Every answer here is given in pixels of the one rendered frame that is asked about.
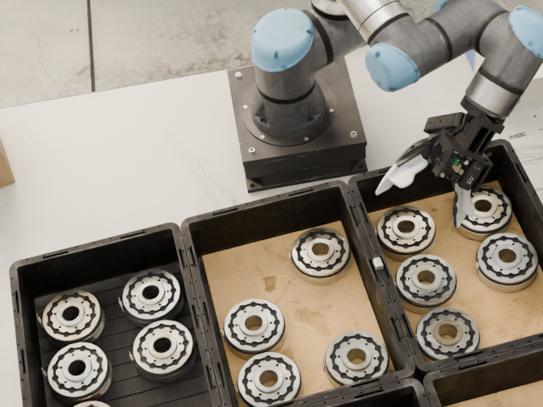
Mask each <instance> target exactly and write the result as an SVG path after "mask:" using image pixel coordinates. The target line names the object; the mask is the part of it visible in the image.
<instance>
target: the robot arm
mask: <svg viewBox="0 0 543 407"><path fill-rule="evenodd" d="M366 45H369V47H370V49H369V50H368V51H367V52H366V54H365V65H366V68H367V71H369V73H370V77H371V79H372V80H373V81H374V83H375V84H376V85H377V86H378V87H379V88H381V89H382V90H383V91H386V92H395V91H397V90H401V89H403V88H405V87H407V86H409V85H410V84H414V83H416V82H417V81H418V80H419V79H420V78H422V77H424V76H426V75H428V74H429V73H431V72H433V71H434V70H436V69H438V68H439V67H441V66H443V65H445V64H447V63H449V62H450V61H453V60H454V59H456V58H458V57H459V56H461V55H463V54H465V53H466V52H468V51H469V50H474V51H475V52H476V53H478V54H479V55H481V56H482V57H485V59H484V61H483V62H482V64H481V66H480V67H479V69H478V71H477V72H476V74H475V75H474V77H473V79H472V81H471V82H470V84H469V85H468V87H467V89H466V90H465V94H466V95H464V97H463V99H462V100H461V102H460V105H461V106H462V107H463V108H464V109H465V110H466V111H467V114H465V113H464V112H462V111H461V112H456V113H451V114H446V115H438V116H432V117H428V118H427V122H426V124H425V127H424V130H423V131H424V132H425V133H427V134H429V137H427V138H424V139H422V140H420V141H416V142H415V143H414V144H412V145H411V146H410V147H409V148H408V149H407V150H406V151H405V152H404V153H403V154H402V155H401V156H400V157H399V159H398V160H397V161H396V162H395V164H394V165H393V166H392V167H391V168H390V169H389V171H388V172H387V173H386V175H385V177H384V178H383V179H382V180H381V182H380V184H379V186H378V188H377V190H376V195H377V196H379V195H380V194H382V193H384V192H386V191H387V190H389V189H390V188H391V187H392V186H393V185H395V186H397V187H400V188H404V187H407V186H409V185H411V184H412V183H413V180H414V177H415V175H416V174H417V173H418V172H420V171H422V170H423V169H424V168H426V167H427V165H428V162H427V160H425V159H426V158H427V157H428V156H429V157H430V159H431V161H430V163H431V165H432V166H433V167H434V169H433V170H432V171H433V173H434V174H435V176H436V177H437V178H439V177H441V178H446V179H448V180H450V181H452V188H453V189H454V191H455V196H454V199H453V202H454V204H455V207H454V210H453V213H452V214H453V219H454V224H455V227H456V228H459V226H460V225H461V223H462V222H463V220H464V219H465V217H466V214H467V215H468V216H471V217H473V216H474V206H473V203H472V194H473V192H474V193H476V192H477V190H478V188H479V187H480V186H481V184H482V182H483V180H484V179H485V177H486V176H487V175H488V173H489V171H490V169H491V168H492V166H493V164H492V162H491V161H490V159H489V158H488V157H487V156H486V155H485V153H484V151H485V149H486V147H487V146H488V144H489V143H490V141H491V140H492V138H493V136H494V135H495V133H498V134H499V135H500V134H501V133H502V131H503V130H504V128H505V126H504V125H503V123H504V122H505V120H506V117H509V115H510V114H511V113H512V111H513V109H514V108H515V106H516V104H518V103H520V98H521V96H522V94H523V93H524V92H525V91H526V89H527V88H528V85H529V84H530V82H531V81H532V79H533V78H534V76H535V75H536V73H537V71H538V70H539V68H540V67H541V65H542V63H543V15H542V14H540V13H538V12H536V11H535V10H533V9H531V8H528V7H526V6H517V7H516V8H515V9H514V11H513V12H511V13H510V12H509V11H507V10H505V9H504V8H502V7H501V6H500V5H498V4H497V3H495V2H493V1H492V0H437V2H436V4H435V8H434V14H433V15H430V16H428V17H426V18H425V19H423V20H421V21H419V22H417V23H415V21H414V20H413V19H412V18H411V17H410V16H409V14H408V12H407V11H406V9H405V8H404V6H403V5H402V4H401V3H400V1H399V0H311V5H310V6H308V7H306V8H305V9H303V10H297V9H293V8H289V9H288V10H285V9H284V8H282V9H279V10H274V11H272V12H270V13H268V14H267V15H265V16H264V17H262V18H261V19H260V20H259V22H258V23H257V24H256V26H255V29H254V30H253V34H252V45H251V55H252V58H253V61H254V67H255V79H256V87H255V91H254V93H253V96H252V99H251V102H250V110H251V116H252V119H253V121H254V122H255V124H256V126H257V127H258V128H259V129H260V130H262V131H263V132H265V133H266V134H268V135H271V136H275V137H279V138H294V137H298V136H303V135H305V134H307V133H309V132H311V131H313V130H314V129H315V128H316V127H317V126H318V125H319V124H320V123H321V122H322V120H323V118H324V115H325V113H326V100H325V97H324V94H323V92H322V90H321V88H320V86H319V85H318V83H317V81H316V79H315V73H316V72H317V71H319V70H320V69H322V68H324V67H326V66H327V65H329V64H331V63H333V62H335V61H337V60H338V59H340V58H342V57H344V56H346V55H347V54H349V53H351V52H353V51H355V50H357V49H358V48H362V47H364V46H366ZM421 155H422V156H421ZM483 168H484V169H485V170H486V172H485V174H484V175H483V176H482V178H481V180H480V182H479V183H478V184H477V183H476V182H477V180H478V177H479V175H480V173H481V172H482V170H483Z"/></svg>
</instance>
